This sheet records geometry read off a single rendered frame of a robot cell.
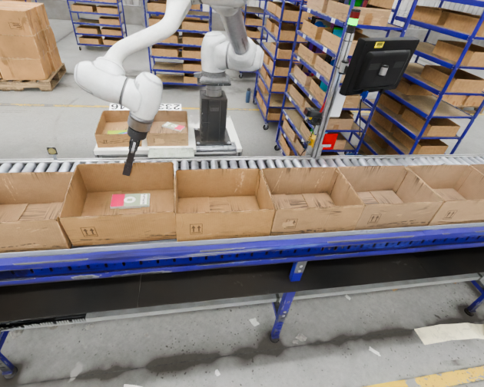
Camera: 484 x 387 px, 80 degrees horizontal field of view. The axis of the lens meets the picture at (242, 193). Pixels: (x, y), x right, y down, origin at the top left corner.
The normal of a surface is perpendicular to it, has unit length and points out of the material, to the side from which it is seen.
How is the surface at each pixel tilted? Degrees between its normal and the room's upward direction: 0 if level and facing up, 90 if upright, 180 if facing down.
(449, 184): 90
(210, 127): 90
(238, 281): 0
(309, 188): 90
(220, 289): 0
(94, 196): 6
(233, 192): 89
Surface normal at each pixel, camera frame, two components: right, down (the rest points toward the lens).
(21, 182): 0.17, 0.62
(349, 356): 0.09, -0.78
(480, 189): -0.98, 0.03
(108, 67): 0.43, -0.27
